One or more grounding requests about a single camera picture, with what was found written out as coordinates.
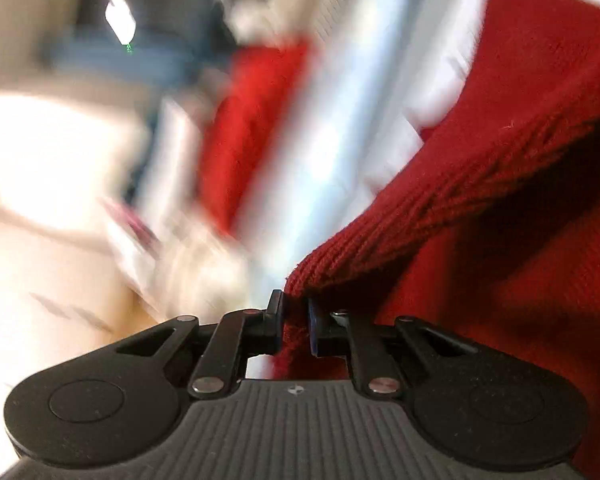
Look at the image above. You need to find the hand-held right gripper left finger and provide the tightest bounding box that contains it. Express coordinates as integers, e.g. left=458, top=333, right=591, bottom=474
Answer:
left=115, top=289, right=286, bottom=401

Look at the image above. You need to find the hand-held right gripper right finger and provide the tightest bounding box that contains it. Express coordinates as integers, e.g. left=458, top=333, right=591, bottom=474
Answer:
left=306, top=297, right=482, bottom=400

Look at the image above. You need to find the dark red knitted sweater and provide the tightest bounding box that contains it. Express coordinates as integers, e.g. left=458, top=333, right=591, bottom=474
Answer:
left=274, top=0, right=600, bottom=463

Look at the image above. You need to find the bright red folded knitwear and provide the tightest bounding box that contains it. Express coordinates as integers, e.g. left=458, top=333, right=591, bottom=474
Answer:
left=195, top=41, right=322, bottom=242

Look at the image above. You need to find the light blue bed cover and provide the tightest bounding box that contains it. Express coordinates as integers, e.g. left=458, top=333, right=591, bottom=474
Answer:
left=250, top=0, right=433, bottom=311

